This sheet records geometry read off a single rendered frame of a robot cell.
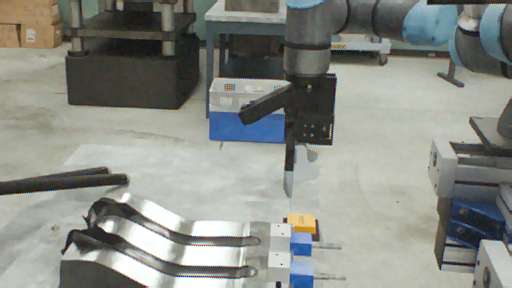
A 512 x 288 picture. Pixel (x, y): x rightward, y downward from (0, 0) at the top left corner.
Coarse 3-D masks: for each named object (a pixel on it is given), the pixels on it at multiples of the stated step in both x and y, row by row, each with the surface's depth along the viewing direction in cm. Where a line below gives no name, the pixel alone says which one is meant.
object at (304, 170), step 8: (304, 152) 103; (304, 160) 103; (296, 168) 103; (304, 168) 103; (312, 168) 103; (288, 176) 103; (296, 176) 104; (304, 176) 104; (312, 176) 104; (288, 184) 104; (288, 192) 105
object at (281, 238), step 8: (272, 224) 114; (280, 224) 114; (272, 232) 111; (280, 232) 111; (288, 232) 111; (296, 232) 114; (272, 240) 110; (280, 240) 110; (288, 240) 110; (296, 240) 111; (304, 240) 111; (272, 248) 111; (280, 248) 111; (288, 248) 111; (296, 248) 111; (304, 248) 111; (328, 248) 112; (336, 248) 112; (304, 256) 111
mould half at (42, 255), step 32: (64, 224) 124; (128, 224) 110; (192, 224) 120; (224, 224) 120; (256, 224) 120; (288, 224) 120; (32, 256) 112; (64, 256) 98; (96, 256) 98; (160, 256) 107; (192, 256) 109; (224, 256) 109; (256, 256) 108
